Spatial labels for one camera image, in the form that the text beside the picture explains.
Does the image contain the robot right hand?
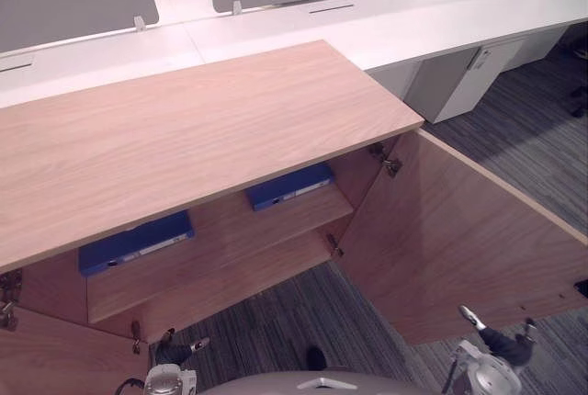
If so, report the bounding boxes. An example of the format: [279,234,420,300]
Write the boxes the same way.
[458,304,539,367]

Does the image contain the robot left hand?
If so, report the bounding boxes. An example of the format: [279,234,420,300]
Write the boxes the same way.
[153,327,211,367]

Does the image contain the wooden cabinet shelf board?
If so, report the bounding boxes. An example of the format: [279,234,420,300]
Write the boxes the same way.
[85,182,356,325]

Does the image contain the wooden office cabinet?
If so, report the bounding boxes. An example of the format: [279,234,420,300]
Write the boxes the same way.
[0,39,426,345]

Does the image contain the long white office desk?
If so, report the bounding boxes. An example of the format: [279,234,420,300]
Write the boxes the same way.
[0,0,588,111]

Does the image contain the robot dark foot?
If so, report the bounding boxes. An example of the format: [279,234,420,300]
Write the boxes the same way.
[304,344,329,371]

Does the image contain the robot grey torso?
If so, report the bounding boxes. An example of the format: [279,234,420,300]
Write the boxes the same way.
[197,365,438,395]

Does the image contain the blue ring binder folder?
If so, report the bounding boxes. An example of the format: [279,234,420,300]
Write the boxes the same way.
[244,162,337,213]
[76,209,197,277]

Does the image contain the wooden cabinet door with handle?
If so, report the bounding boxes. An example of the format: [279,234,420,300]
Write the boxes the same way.
[336,130,588,346]

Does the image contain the white desk pedestal cabinet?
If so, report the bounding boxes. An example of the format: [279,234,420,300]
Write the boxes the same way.
[405,39,526,126]

